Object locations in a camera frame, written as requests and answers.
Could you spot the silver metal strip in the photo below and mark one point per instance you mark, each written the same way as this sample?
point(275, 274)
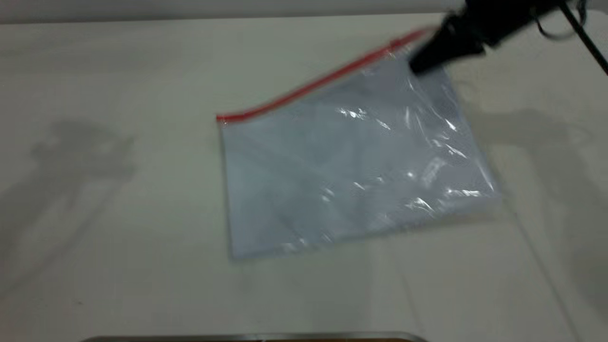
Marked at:
point(256, 337)

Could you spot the clear plastic zip bag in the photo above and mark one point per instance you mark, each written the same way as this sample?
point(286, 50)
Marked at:
point(342, 166)

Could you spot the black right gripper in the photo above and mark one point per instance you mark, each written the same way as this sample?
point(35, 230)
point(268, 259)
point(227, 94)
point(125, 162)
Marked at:
point(508, 19)

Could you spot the white paper sheets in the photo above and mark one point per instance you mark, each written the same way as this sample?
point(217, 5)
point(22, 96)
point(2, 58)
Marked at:
point(332, 180)

